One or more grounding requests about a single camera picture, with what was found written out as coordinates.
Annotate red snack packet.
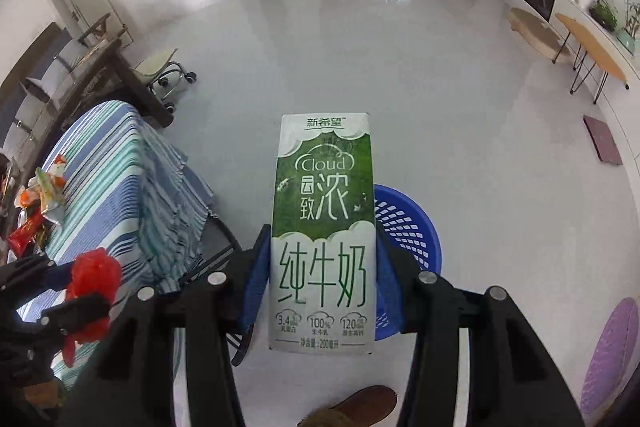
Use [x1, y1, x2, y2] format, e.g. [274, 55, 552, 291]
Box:
[6, 208, 44, 258]

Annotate red wrapper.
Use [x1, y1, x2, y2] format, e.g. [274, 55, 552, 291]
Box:
[62, 247, 122, 367]

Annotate orange white snack wrappers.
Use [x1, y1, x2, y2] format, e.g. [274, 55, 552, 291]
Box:
[14, 154, 67, 225]

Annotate green white milk carton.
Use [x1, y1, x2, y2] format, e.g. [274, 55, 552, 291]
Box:
[269, 113, 376, 355]

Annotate purple perforated mat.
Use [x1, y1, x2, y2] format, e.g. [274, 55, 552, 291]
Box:
[579, 297, 639, 426]

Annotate striped blue green tablecloth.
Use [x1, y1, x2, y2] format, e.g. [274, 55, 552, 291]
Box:
[15, 100, 215, 388]

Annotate brown furry slipper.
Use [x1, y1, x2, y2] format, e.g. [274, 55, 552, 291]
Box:
[298, 385, 397, 427]

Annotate blue plastic waste basket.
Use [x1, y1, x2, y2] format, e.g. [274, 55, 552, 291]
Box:
[374, 184, 442, 341]

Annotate dark wooden sofa bench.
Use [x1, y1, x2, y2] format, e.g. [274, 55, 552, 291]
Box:
[1, 23, 174, 230]

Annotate wooden oval side table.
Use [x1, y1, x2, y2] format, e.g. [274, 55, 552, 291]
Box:
[551, 13, 630, 104]

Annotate round beige floor cushion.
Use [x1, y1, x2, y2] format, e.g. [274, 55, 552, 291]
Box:
[508, 8, 572, 63]

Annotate potted plant green pot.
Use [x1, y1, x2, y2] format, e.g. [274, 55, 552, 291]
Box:
[616, 0, 640, 55]

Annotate low black planter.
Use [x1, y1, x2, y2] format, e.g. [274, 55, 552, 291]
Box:
[589, 0, 617, 34]

